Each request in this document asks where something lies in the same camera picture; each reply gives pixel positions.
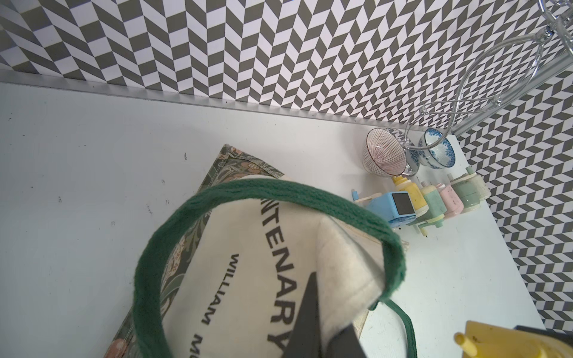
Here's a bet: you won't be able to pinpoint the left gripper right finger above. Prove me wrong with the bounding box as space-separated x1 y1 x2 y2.
324 325 366 358

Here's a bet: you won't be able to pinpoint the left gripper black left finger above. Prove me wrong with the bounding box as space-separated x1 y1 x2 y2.
282 272 322 358

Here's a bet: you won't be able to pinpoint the cream tote bag green handles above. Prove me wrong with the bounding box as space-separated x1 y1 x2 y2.
106 145 417 357

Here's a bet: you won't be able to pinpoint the blue pencil sharpener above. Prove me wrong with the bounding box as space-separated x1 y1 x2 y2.
352 190 416 228

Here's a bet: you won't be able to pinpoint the pink pencil sharpener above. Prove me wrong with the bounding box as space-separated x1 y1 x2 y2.
436 183 464 219

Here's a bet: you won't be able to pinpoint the pink ceramic bowl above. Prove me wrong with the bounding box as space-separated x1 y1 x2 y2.
362 128 407 178

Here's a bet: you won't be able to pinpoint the blue white ceramic bowl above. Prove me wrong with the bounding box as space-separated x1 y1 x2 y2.
418 128 456 169

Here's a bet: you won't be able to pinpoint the clear glass mug tree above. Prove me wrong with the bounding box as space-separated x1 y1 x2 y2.
398 1 572 176

